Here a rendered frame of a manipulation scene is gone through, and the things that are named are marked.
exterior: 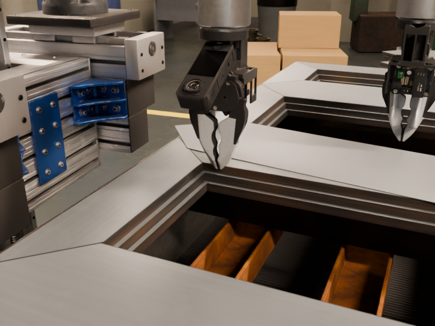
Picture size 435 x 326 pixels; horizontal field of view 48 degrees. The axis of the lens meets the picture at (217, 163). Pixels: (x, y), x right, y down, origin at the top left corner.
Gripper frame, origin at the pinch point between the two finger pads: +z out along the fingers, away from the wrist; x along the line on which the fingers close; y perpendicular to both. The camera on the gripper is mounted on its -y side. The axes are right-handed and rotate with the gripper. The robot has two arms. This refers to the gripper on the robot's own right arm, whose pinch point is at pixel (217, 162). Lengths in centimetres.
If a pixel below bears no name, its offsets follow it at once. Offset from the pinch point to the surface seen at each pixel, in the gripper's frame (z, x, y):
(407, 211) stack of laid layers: 2.6, -28.1, 0.4
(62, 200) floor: 86, 137, 111
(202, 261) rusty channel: 15.2, 0.4, -4.7
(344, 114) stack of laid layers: 3.2, -11.3, 44.9
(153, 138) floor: 86, 144, 213
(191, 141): 0.6, 8.8, 8.7
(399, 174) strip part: 0.7, -26.0, 8.4
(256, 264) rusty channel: 16.3, -7.0, -0.4
